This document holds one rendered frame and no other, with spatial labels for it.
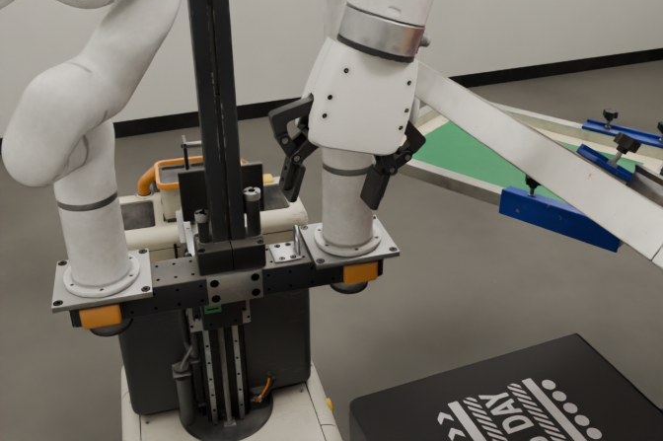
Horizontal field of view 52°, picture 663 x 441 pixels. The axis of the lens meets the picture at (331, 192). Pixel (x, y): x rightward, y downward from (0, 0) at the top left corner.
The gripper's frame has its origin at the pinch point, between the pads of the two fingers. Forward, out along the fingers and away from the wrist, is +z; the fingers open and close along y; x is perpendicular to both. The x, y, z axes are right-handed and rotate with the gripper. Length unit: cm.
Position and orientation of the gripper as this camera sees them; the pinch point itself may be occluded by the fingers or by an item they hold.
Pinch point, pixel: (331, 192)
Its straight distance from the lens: 68.5
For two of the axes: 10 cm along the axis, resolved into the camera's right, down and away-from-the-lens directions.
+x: 3.7, 4.4, -8.2
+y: -8.9, -0.9, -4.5
